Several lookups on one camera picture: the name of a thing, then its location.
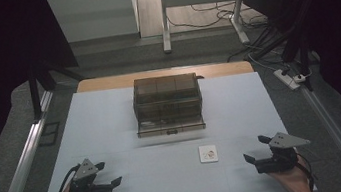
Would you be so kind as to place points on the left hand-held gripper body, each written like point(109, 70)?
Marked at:
point(85, 188)

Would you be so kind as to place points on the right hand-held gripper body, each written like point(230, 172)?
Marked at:
point(281, 159)

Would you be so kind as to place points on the person's right hand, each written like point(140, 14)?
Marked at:
point(293, 181)

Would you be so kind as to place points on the white table mat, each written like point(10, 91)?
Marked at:
point(102, 129)

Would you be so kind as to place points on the small white card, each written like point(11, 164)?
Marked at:
point(208, 153)

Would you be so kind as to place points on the white power strip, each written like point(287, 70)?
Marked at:
point(285, 79)

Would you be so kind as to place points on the wooden table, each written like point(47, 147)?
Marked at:
point(106, 84)

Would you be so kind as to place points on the black metal stand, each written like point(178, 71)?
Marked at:
point(304, 57)
point(35, 95)

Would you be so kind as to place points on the brown transparent drawer box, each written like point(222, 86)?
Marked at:
point(168, 104)

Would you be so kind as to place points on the white cabinet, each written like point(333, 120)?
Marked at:
point(93, 14)

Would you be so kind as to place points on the black floor frame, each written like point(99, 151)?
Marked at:
point(50, 133)

